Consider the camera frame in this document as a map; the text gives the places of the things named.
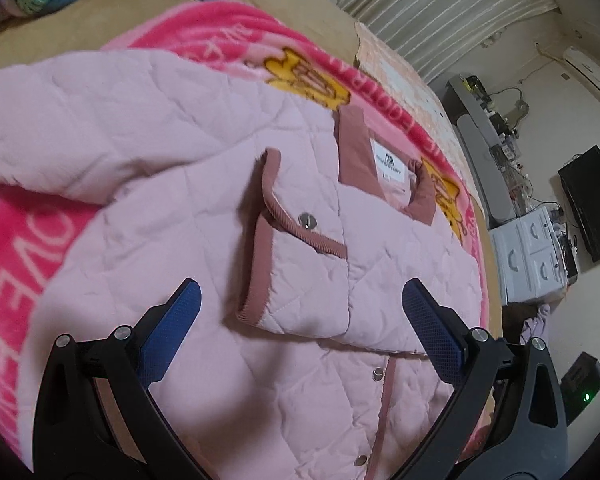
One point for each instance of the white drawer cabinet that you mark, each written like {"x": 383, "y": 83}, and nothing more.
{"x": 525, "y": 255}

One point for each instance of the pink quilted jacket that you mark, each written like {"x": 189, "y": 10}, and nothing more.
{"x": 180, "y": 200}

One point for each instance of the purple cloth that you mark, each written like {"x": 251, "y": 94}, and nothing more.
{"x": 537, "y": 327}

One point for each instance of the black device with green light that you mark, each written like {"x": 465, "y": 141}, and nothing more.
{"x": 582, "y": 375}

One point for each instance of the pink printed blanket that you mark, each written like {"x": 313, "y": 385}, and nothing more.
{"x": 30, "y": 240}

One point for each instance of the white striped curtain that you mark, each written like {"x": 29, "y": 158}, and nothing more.
{"x": 430, "y": 10}

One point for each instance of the grey headboard shelf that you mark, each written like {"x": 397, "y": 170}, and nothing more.
{"x": 480, "y": 150}

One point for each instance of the tan bed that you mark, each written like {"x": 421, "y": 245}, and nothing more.
{"x": 80, "y": 30}

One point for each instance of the clutter of small electronics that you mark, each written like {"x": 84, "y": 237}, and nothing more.
{"x": 505, "y": 130}

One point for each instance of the black monitor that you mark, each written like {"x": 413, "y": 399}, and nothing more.
{"x": 592, "y": 200}

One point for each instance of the white air conditioner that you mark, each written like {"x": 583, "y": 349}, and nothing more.
{"x": 590, "y": 72}

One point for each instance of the peach printed cloth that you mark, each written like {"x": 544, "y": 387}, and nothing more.
{"x": 405, "y": 90}

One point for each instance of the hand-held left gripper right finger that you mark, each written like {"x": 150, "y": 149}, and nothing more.
{"x": 432, "y": 325}

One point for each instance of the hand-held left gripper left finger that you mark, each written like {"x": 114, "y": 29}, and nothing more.
{"x": 172, "y": 320}

